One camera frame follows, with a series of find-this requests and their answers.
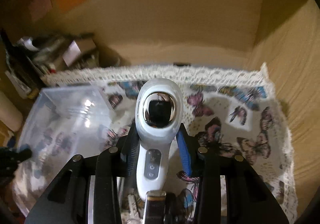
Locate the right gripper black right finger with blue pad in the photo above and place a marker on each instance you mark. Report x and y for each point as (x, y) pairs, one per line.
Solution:
(196, 162)

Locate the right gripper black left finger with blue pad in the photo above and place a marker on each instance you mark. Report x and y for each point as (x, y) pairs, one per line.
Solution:
(116, 161)

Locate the white handheld massager device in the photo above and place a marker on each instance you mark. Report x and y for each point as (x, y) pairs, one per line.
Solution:
(158, 116)

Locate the butterfly print lace tablecloth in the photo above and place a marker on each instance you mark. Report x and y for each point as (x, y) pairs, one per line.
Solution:
(235, 110)

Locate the clear plastic storage box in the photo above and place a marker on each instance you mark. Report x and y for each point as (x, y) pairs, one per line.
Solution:
(65, 121)

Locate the black gripper at left edge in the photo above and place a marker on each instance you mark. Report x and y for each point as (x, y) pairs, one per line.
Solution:
(10, 158)

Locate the white cylindrical roll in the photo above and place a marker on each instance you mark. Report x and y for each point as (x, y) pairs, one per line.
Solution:
(10, 115)

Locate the cluttered cardboard box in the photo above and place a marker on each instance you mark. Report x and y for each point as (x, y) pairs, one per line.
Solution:
(29, 60)

